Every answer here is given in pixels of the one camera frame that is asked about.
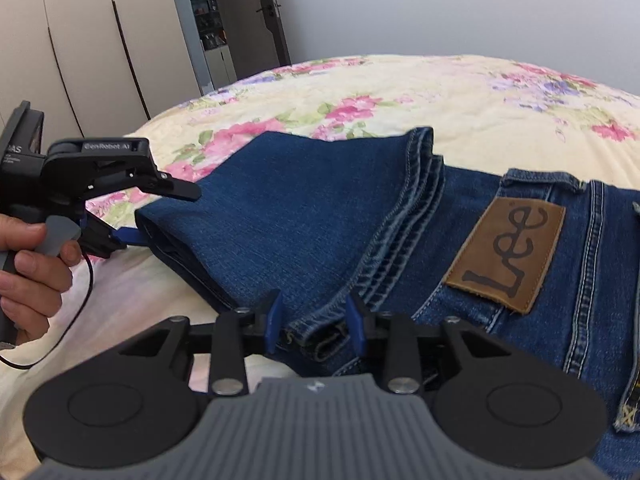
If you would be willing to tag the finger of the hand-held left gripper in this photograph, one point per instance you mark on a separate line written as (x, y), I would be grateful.
(175, 189)
(127, 235)

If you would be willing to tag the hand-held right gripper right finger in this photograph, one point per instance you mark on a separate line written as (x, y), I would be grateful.
(355, 325)

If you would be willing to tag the blue denim pants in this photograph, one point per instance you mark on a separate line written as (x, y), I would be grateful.
(300, 210)

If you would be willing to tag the floral bed blanket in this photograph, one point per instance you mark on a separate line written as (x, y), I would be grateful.
(450, 100)

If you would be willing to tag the dark brown door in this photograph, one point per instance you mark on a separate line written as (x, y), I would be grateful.
(250, 15)

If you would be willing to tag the beige wardrobe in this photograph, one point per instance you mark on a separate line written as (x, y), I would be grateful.
(90, 40)

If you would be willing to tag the person's left hand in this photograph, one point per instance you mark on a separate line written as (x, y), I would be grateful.
(30, 285)

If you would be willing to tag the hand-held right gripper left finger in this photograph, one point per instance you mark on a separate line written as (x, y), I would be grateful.
(274, 321)

